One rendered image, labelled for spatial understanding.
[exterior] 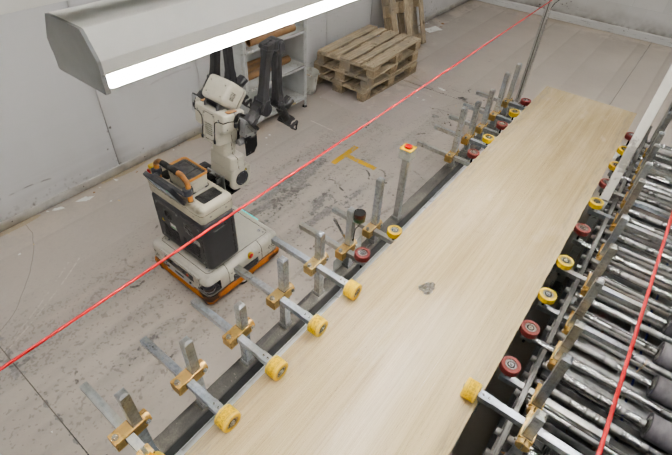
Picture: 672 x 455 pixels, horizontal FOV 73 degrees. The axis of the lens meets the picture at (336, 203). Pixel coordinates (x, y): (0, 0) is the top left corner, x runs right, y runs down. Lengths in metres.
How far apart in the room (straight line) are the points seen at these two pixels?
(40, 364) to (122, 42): 2.89
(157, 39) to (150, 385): 2.58
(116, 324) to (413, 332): 2.04
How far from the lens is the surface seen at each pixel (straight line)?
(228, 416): 1.79
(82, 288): 3.69
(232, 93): 2.81
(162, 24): 0.69
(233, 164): 3.00
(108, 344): 3.32
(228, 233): 3.01
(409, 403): 1.91
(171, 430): 2.12
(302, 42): 5.17
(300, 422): 1.84
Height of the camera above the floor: 2.58
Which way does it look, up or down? 40 degrees down
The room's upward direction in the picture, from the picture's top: 3 degrees clockwise
